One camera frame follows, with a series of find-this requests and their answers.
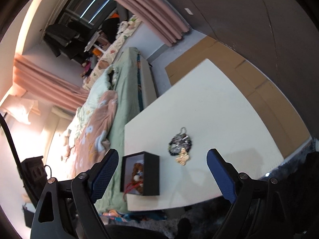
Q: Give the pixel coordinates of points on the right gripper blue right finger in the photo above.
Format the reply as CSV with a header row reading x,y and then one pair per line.
x,y
256,207

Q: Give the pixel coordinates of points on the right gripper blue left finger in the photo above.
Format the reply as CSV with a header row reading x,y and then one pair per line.
x,y
88,187

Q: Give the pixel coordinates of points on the black jewelry box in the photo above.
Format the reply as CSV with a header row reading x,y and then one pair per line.
x,y
140,174

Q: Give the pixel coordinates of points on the gold butterfly pendant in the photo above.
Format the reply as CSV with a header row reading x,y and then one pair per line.
x,y
183,157

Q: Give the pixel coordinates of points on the pink floral blanket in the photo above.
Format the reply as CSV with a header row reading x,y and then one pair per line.
x,y
92,144

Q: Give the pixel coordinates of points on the white table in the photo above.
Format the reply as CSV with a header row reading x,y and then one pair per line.
x,y
203,110

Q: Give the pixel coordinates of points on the brown cardboard floor sheet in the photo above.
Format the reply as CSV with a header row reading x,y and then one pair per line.
x,y
279,116

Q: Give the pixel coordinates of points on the bed with green sheet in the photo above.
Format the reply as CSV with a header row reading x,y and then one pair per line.
x,y
134,85

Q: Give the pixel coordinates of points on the light green pillow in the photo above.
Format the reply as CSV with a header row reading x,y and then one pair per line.
x,y
101,85

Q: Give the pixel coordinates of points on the pink curtain by window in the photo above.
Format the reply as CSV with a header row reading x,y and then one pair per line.
x,y
47,86

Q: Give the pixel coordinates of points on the dark hanging clothes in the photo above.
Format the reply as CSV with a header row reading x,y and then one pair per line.
x,y
69,40

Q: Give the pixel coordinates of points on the patterned cream bench cushion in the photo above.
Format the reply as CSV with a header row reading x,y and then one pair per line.
x,y
124,30

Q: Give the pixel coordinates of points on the dark wooden wardrobe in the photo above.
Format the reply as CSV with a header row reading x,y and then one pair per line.
x,y
280,37

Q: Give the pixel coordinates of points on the pink curtain by wardrobe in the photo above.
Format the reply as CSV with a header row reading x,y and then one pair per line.
x,y
159,17

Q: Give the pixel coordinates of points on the white wall switch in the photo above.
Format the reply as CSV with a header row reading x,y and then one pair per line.
x,y
188,11

